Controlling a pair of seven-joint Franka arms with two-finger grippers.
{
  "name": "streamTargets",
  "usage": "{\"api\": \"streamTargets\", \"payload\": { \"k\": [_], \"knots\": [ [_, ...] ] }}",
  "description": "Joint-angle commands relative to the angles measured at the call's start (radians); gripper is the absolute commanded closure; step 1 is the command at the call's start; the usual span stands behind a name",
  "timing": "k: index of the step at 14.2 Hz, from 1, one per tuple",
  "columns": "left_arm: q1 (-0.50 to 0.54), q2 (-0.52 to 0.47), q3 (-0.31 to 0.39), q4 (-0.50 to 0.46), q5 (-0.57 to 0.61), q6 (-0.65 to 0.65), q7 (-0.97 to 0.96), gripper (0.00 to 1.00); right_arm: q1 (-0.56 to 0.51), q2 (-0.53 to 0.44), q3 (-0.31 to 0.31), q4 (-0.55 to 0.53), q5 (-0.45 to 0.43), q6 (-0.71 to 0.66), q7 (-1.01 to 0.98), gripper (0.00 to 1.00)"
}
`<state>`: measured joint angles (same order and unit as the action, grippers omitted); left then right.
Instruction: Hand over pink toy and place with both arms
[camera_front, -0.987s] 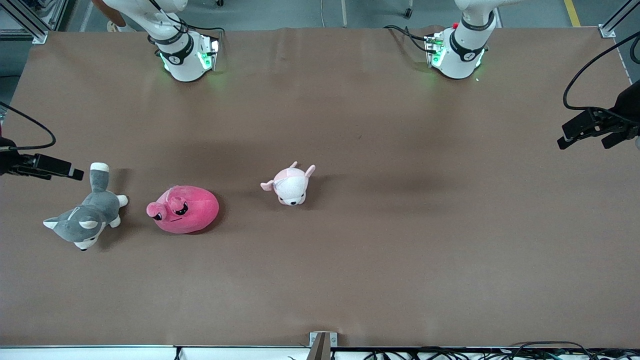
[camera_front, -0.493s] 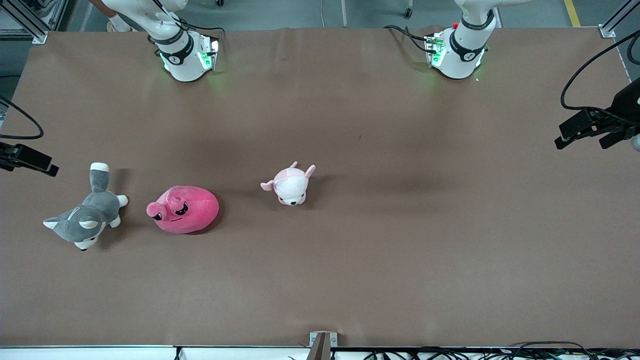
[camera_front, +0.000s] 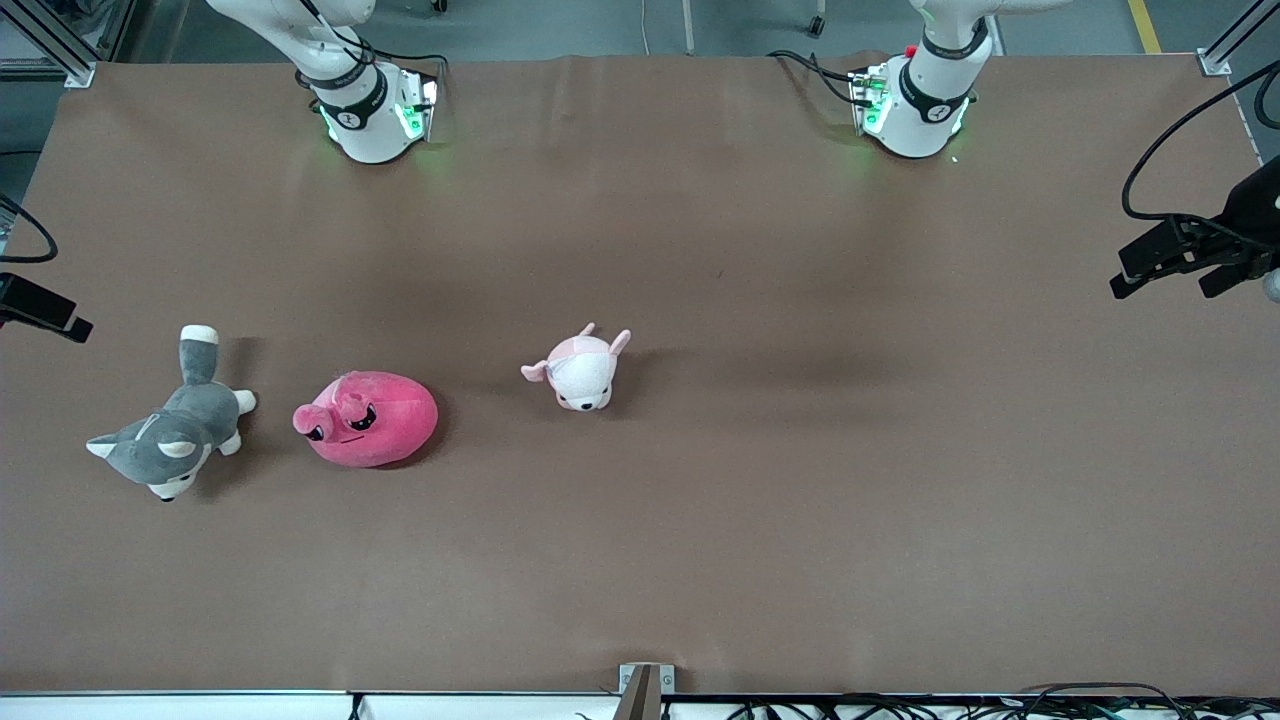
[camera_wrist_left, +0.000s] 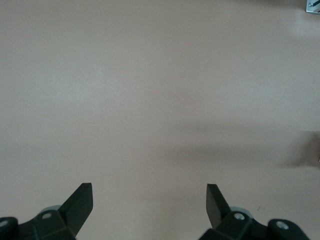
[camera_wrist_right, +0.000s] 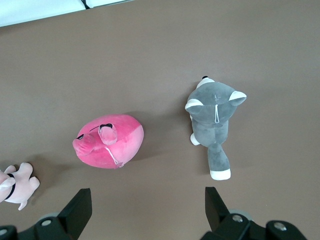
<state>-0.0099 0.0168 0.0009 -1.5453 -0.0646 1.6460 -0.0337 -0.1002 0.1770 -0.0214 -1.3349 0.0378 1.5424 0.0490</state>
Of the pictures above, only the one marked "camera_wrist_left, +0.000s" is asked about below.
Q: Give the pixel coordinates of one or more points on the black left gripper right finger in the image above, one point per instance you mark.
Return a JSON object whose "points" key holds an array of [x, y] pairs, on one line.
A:
{"points": [[215, 207]]}

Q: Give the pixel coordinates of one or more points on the metal corner bracket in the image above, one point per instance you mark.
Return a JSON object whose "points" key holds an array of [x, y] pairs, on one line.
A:
{"points": [[313, 6]]}

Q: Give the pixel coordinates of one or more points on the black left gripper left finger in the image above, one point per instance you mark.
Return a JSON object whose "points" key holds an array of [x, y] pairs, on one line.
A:
{"points": [[75, 207]]}

